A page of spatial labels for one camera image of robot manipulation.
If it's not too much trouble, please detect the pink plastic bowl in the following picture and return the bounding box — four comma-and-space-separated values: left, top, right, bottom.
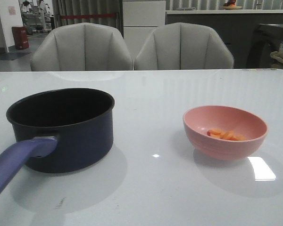
183, 105, 268, 160

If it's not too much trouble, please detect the orange ham slice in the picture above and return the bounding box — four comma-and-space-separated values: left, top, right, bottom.
230, 134, 247, 141
221, 130, 236, 140
207, 128, 225, 138

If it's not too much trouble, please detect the dark blue saucepan purple handle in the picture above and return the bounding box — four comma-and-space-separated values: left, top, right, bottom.
0, 88, 115, 193

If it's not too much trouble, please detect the right grey upholstered chair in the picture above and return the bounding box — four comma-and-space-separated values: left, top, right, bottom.
134, 23, 234, 70

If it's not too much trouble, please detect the grey upholstered chair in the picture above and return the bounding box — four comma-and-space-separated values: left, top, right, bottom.
30, 23, 133, 72
134, 23, 234, 70

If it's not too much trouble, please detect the left grey upholstered chair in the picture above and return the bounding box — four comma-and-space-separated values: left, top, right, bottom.
30, 23, 133, 72

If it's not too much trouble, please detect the white drawer cabinet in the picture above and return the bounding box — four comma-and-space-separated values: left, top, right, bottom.
122, 0, 166, 58

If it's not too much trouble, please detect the red barrier belt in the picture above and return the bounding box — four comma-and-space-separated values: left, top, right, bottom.
60, 13, 117, 19

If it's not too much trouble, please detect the grey counter with white top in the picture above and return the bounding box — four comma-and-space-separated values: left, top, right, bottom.
166, 9, 283, 68

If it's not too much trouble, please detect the red bin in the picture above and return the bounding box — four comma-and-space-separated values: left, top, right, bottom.
12, 26, 29, 49

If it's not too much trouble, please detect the fruit plate on counter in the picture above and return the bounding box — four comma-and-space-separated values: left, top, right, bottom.
222, 0, 242, 10

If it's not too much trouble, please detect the dark side table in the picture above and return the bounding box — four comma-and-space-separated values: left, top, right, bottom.
246, 24, 283, 68

